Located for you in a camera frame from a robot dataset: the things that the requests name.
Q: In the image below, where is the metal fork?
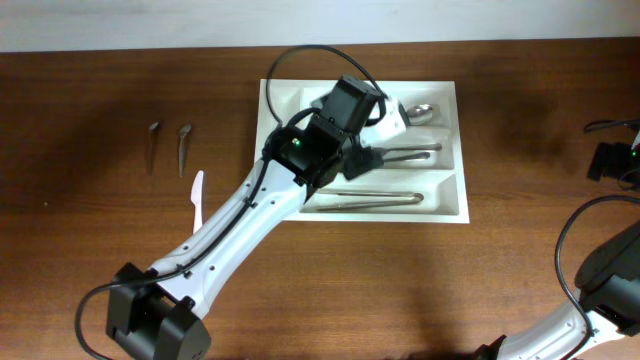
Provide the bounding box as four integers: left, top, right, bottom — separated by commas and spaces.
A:
374, 143, 443, 154
383, 152, 431, 163

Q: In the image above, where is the dark metal rod utensil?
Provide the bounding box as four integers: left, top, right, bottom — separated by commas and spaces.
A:
317, 190, 424, 212

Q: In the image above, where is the white plastic knife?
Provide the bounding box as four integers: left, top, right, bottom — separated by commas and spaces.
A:
190, 170, 204, 233

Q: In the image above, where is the dark metal knife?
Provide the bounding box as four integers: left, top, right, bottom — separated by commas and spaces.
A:
178, 124, 192, 177
145, 121, 160, 175

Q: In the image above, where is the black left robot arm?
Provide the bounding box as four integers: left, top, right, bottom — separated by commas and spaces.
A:
106, 76, 409, 359

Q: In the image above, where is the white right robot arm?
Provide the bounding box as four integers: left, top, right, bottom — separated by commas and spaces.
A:
470, 194, 639, 360

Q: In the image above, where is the white plastic cutlery tray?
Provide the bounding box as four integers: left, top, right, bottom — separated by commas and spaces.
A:
249, 78, 471, 223

